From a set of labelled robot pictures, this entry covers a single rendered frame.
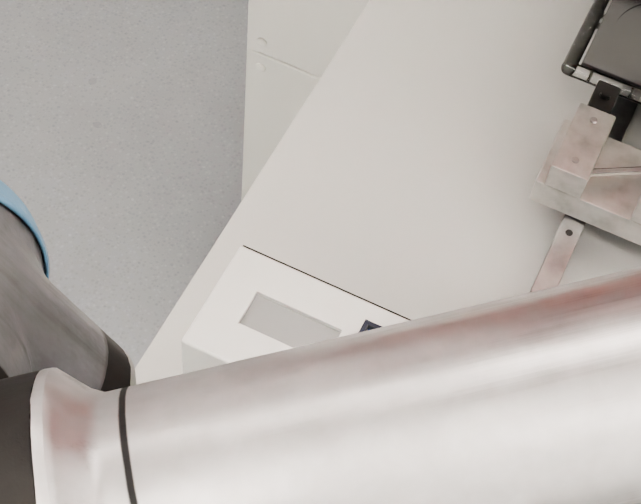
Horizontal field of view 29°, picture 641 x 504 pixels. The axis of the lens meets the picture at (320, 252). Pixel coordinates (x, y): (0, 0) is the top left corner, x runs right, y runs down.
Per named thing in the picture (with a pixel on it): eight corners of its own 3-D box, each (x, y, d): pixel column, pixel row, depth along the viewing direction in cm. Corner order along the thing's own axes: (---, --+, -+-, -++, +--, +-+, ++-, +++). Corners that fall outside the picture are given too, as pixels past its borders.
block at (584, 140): (573, 121, 114) (581, 100, 112) (608, 135, 114) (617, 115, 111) (543, 184, 110) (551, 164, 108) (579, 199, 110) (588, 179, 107)
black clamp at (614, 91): (593, 94, 116) (600, 75, 114) (615, 103, 115) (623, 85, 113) (580, 120, 114) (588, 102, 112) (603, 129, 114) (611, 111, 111)
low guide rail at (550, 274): (646, 35, 129) (655, 14, 126) (664, 42, 129) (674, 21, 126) (467, 431, 103) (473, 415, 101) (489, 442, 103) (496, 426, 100)
